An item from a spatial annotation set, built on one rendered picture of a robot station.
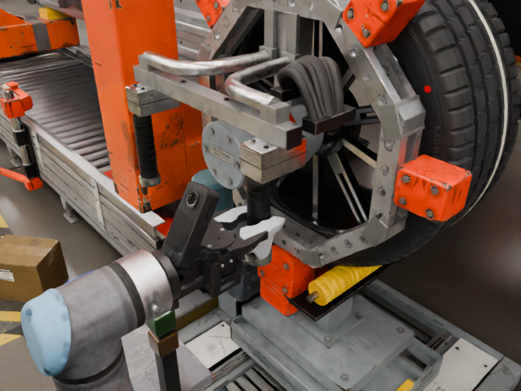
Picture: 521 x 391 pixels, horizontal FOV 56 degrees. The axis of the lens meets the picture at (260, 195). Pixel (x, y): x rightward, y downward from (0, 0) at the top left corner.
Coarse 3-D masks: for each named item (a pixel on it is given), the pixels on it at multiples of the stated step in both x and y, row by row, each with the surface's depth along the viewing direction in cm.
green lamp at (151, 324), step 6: (168, 312) 81; (174, 312) 81; (156, 318) 79; (162, 318) 80; (168, 318) 81; (174, 318) 82; (150, 324) 81; (156, 324) 79; (162, 324) 80; (168, 324) 81; (174, 324) 82; (156, 330) 80; (162, 330) 81; (168, 330) 82
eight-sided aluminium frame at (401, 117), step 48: (240, 0) 91; (288, 0) 82; (336, 0) 75; (384, 48) 77; (384, 96) 74; (384, 144) 78; (240, 192) 115; (384, 192) 82; (288, 240) 106; (336, 240) 94; (384, 240) 85
